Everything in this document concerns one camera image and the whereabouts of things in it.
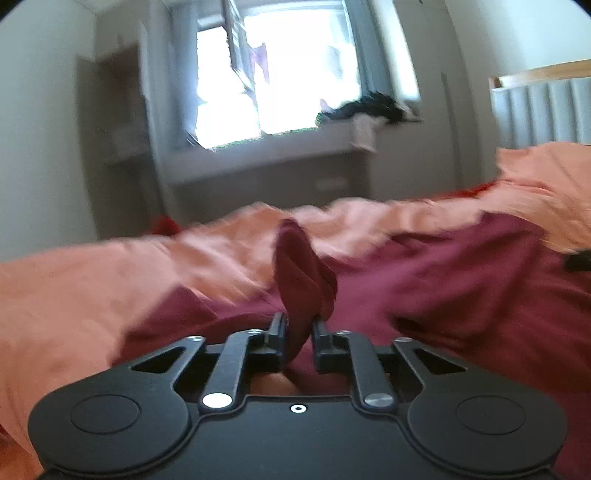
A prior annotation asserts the grey window bench cabinet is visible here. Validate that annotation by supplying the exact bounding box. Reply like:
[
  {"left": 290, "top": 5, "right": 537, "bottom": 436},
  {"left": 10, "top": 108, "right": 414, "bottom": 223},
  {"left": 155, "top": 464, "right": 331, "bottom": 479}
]
[{"left": 162, "top": 121, "right": 372, "bottom": 223}]

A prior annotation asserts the left light blue curtain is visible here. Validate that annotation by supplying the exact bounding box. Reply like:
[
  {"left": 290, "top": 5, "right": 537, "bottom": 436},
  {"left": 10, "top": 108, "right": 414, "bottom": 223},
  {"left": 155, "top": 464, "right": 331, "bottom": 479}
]
[{"left": 171, "top": 1, "right": 199, "bottom": 146}]

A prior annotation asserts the tall grey closet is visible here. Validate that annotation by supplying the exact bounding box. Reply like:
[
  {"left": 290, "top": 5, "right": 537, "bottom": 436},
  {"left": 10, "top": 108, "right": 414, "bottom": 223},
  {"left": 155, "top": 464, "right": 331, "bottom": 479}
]
[{"left": 394, "top": 1, "right": 491, "bottom": 194}]

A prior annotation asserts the right light blue curtain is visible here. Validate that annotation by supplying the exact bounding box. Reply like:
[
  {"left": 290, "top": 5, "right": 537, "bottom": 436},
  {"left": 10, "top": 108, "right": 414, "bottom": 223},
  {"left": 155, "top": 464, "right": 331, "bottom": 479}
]
[{"left": 344, "top": 0, "right": 394, "bottom": 96}]

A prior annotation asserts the red plush object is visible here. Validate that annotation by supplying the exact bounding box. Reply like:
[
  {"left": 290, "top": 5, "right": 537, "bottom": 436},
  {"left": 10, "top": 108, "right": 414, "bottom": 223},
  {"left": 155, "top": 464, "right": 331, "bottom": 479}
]
[{"left": 149, "top": 215, "right": 182, "bottom": 237}]

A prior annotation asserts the open brown window sash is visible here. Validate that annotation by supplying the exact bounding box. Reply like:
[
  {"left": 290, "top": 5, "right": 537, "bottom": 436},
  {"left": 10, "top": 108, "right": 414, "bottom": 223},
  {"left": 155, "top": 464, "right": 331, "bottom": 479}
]
[{"left": 221, "top": 0, "right": 254, "bottom": 93}]

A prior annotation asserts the purple garment outside window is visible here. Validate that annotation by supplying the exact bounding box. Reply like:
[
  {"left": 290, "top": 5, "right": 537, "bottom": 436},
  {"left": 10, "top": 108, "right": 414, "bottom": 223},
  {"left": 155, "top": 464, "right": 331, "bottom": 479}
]
[{"left": 249, "top": 42, "right": 270, "bottom": 82}]

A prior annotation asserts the white garment hanging off bench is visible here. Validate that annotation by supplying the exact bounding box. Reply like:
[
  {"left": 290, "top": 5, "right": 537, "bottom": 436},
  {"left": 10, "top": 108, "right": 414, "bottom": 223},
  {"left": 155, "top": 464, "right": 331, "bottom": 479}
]
[{"left": 352, "top": 114, "right": 387, "bottom": 154}]

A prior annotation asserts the dark clothes pile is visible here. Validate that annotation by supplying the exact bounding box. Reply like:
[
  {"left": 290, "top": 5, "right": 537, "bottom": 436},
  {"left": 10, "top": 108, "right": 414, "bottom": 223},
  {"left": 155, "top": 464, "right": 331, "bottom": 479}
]
[{"left": 315, "top": 92, "right": 412, "bottom": 125}]

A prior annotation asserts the grey open wardrobe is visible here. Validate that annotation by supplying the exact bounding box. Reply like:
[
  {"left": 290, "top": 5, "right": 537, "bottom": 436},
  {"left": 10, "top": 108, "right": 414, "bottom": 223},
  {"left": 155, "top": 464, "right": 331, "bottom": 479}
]
[{"left": 76, "top": 45, "right": 163, "bottom": 240}]

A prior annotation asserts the maroon long sleeve shirt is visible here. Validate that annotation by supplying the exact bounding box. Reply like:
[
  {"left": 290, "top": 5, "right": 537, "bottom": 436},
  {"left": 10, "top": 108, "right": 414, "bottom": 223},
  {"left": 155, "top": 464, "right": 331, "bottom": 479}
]
[{"left": 115, "top": 213, "right": 590, "bottom": 479}]

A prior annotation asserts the orange duvet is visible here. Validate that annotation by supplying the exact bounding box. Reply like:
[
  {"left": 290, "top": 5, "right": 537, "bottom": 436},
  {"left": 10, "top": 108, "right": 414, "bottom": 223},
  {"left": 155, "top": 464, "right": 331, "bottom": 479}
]
[{"left": 1, "top": 142, "right": 590, "bottom": 479}]

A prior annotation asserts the light blue curtain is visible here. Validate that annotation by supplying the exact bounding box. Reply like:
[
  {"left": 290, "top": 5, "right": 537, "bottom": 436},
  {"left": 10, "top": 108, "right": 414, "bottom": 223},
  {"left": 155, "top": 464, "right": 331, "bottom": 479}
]
[
  {"left": 344, "top": 0, "right": 394, "bottom": 96},
  {"left": 171, "top": 1, "right": 199, "bottom": 146}
]

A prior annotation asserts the grey padded headboard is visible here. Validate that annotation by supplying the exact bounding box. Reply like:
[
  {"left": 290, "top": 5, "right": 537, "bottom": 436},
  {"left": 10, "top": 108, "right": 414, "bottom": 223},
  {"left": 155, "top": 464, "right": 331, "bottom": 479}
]
[{"left": 489, "top": 60, "right": 591, "bottom": 149}]

